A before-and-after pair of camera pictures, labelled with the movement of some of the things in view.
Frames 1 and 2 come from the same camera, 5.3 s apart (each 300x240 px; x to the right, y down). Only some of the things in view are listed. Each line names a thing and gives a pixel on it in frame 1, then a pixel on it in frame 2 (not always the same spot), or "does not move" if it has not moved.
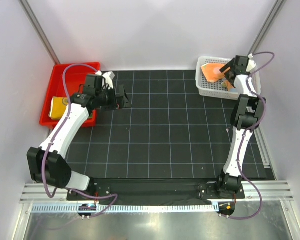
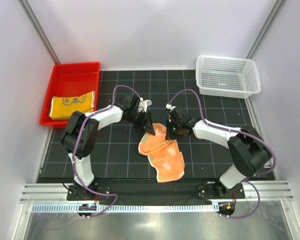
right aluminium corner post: [273, 16] does not move
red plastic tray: [75, 76] does not move
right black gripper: [229, 65] to [170, 136]
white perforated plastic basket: [216, 90] does not move
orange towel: [212, 74] to [163, 155]
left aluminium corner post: [29, 12] does not move
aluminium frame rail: [255, 191] does not move
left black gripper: [119, 102] to [146, 125]
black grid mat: [172, 131] does not move
